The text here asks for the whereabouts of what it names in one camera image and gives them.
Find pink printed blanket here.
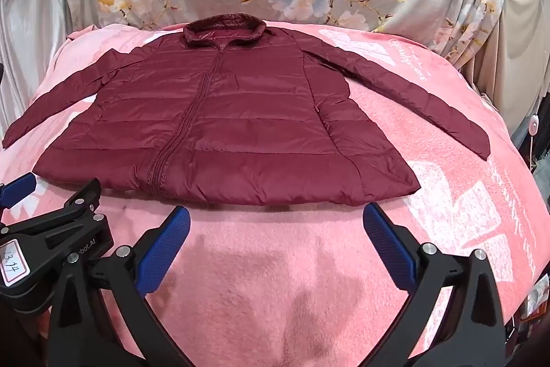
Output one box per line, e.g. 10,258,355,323
0,20,546,367

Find white satin curtain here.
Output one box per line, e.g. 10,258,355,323
0,0,93,136

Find beige curtain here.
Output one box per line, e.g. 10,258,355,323
483,0,550,114

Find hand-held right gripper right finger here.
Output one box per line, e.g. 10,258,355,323
363,203,506,367

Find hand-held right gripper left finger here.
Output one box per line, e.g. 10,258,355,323
48,205,192,367

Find maroon puffer jacket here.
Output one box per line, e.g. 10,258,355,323
2,15,491,208

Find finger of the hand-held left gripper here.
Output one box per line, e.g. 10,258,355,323
0,177,102,241
0,172,37,212

